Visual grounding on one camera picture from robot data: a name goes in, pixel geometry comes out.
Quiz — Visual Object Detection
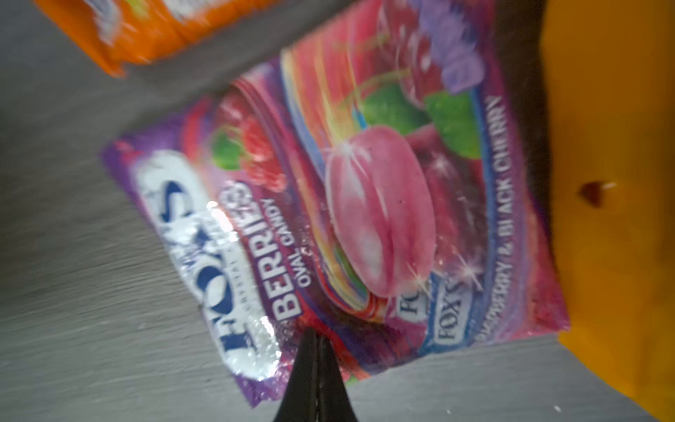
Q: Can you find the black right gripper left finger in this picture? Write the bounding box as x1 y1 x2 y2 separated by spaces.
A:
274 329 316 422

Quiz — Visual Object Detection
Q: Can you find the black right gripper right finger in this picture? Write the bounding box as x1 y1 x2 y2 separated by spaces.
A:
316 337 358 422

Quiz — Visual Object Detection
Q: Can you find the purple berries candy packet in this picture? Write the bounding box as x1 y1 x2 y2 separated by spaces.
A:
103 1 570 405

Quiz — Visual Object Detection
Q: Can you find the orange snack packet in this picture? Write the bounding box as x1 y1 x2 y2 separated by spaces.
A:
36 0 277 77

